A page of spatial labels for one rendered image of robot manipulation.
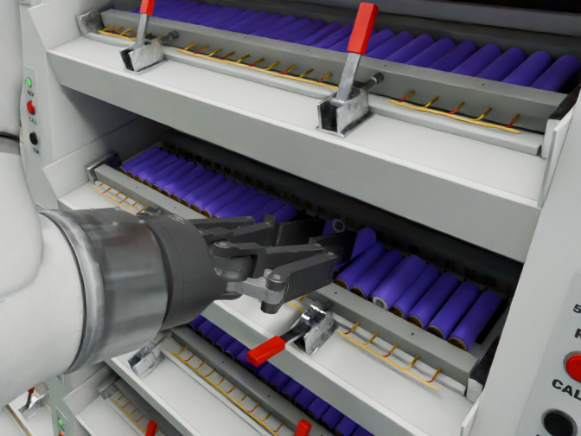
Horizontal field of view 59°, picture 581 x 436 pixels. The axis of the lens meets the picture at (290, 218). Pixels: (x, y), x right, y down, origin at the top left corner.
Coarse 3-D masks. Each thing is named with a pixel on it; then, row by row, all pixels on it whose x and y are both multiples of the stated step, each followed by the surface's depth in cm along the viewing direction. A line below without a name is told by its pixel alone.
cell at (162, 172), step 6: (174, 162) 72; (180, 162) 72; (186, 162) 72; (168, 168) 71; (174, 168) 71; (156, 174) 70; (162, 174) 70; (168, 174) 71; (144, 180) 70; (150, 180) 69; (156, 180) 70; (150, 186) 70
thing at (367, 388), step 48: (96, 144) 74; (144, 144) 80; (96, 192) 72; (480, 288) 50; (240, 336) 53; (336, 336) 47; (336, 384) 44; (384, 384) 43; (432, 384) 42; (480, 384) 39; (384, 432) 43; (432, 432) 39
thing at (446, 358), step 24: (96, 168) 73; (120, 192) 69; (144, 192) 66; (192, 216) 61; (336, 288) 49; (336, 312) 49; (360, 312) 46; (384, 312) 46; (384, 336) 45; (408, 336) 43; (432, 336) 43; (432, 360) 42; (456, 360) 41
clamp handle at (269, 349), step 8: (304, 320) 46; (296, 328) 46; (304, 328) 46; (280, 336) 44; (288, 336) 44; (296, 336) 45; (264, 344) 43; (272, 344) 43; (280, 344) 43; (248, 352) 42; (256, 352) 42; (264, 352) 42; (272, 352) 42; (248, 360) 42; (256, 360) 41; (264, 360) 42
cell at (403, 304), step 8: (424, 272) 49; (432, 272) 49; (416, 280) 49; (424, 280) 49; (432, 280) 49; (408, 288) 48; (416, 288) 48; (424, 288) 48; (400, 296) 48; (408, 296) 47; (416, 296) 48; (400, 304) 47; (408, 304) 47; (416, 304) 48; (400, 312) 47; (408, 312) 47
